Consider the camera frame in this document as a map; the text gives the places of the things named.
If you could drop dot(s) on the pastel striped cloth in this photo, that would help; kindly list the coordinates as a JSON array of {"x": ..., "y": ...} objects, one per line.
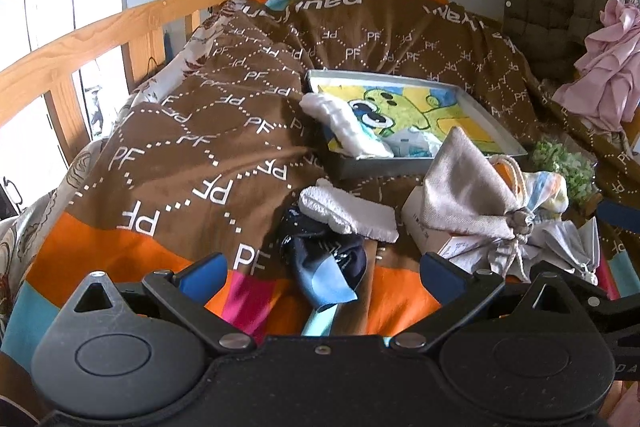
[{"x": 547, "y": 194}]

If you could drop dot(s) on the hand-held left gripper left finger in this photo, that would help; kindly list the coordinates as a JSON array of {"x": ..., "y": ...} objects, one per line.
[{"x": 202, "y": 277}]

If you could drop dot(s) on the white fluffy sock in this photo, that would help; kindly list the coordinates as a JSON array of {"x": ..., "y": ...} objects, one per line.
[{"x": 350, "y": 209}]

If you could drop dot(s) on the wooden bed rail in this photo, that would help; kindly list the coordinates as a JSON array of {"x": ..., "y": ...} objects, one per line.
[{"x": 100, "y": 37}]

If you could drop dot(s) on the green fluffy plush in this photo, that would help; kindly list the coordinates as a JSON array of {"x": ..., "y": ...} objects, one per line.
[{"x": 565, "y": 167}]

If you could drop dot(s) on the navy and light blue sock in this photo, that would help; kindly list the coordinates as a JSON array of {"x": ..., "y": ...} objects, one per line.
[{"x": 327, "y": 264}]

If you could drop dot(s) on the white cardboard box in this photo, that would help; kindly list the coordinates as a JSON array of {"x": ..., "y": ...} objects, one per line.
[{"x": 417, "y": 219}]

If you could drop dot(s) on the white brown patterned bedsheet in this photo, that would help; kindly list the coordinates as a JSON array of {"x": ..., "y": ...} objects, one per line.
[{"x": 165, "y": 62}]

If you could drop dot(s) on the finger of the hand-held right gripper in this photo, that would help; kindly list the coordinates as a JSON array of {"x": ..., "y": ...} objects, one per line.
[
  {"x": 620, "y": 213},
  {"x": 590, "y": 289}
]

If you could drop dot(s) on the pink cloth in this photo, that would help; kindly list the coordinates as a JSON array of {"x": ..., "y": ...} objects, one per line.
[{"x": 605, "y": 72}]

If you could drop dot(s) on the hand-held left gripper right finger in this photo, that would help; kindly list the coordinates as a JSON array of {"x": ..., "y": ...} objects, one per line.
[{"x": 442, "y": 279}]

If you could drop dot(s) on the metal tray with cartoon print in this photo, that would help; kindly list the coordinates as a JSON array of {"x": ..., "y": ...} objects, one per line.
[{"x": 450, "y": 117}]

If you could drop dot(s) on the brown printed blanket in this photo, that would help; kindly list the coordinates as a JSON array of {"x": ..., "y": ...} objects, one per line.
[{"x": 200, "y": 107}]

